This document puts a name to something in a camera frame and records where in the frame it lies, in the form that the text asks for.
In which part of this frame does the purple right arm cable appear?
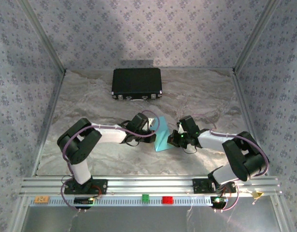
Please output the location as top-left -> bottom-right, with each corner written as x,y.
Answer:
186,113 -> 270,213

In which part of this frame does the black right controller box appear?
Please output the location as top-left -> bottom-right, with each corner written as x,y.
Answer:
210,196 -> 228,209

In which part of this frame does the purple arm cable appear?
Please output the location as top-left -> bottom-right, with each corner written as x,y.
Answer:
186,113 -> 270,213
60,110 -> 161,213

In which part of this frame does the aluminium frame bar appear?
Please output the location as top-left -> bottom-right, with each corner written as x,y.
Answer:
231,69 -> 271,176
31,70 -> 67,177
17,0 -> 67,74
232,0 -> 282,73

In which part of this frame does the black controller box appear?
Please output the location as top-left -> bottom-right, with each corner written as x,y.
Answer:
74,197 -> 95,210
210,196 -> 228,209

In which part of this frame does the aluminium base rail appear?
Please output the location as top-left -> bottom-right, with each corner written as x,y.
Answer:
19,176 -> 283,196

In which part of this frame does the white slotted cable duct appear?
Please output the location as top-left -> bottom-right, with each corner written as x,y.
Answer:
29,195 -> 214,207

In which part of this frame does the black briefcase with metal corners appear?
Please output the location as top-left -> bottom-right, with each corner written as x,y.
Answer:
111,68 -> 163,102

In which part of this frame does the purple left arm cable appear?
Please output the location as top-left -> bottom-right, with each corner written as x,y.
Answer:
60,110 -> 161,213

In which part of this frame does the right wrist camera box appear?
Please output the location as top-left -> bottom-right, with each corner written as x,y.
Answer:
178,115 -> 200,134

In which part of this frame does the black left controller box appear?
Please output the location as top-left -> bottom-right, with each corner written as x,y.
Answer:
74,197 -> 95,210

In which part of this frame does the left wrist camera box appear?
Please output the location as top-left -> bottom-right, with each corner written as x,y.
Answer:
127,112 -> 156,133

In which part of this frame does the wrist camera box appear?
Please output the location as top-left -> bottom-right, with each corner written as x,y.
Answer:
127,112 -> 156,133
178,115 -> 200,134

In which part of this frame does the light blue paper sheet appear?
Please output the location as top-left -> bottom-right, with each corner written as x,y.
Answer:
153,116 -> 174,152

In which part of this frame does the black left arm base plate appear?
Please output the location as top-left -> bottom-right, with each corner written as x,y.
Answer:
63,178 -> 108,195

